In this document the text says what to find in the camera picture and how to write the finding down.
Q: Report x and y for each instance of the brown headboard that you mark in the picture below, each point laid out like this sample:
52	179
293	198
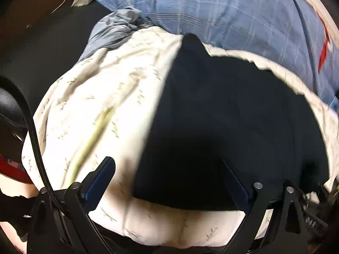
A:
31	0

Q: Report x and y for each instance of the dark navy long-sleeved garment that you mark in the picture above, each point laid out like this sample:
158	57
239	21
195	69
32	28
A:
225	124

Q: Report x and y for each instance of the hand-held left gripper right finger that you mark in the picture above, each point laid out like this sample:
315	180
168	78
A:
237	187

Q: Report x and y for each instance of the blue plaid duvet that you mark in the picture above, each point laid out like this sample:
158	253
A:
212	13

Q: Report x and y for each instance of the white floral blanket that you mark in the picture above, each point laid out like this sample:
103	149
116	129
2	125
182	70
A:
92	111

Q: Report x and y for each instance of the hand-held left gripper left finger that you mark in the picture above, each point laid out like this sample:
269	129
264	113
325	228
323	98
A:
99	182

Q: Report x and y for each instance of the red bag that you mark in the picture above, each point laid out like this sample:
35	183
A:
13	168

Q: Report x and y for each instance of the grey cloth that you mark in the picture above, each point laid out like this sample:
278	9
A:
116	23

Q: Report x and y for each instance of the red cloth strip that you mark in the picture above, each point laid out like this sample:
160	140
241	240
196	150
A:
324	53

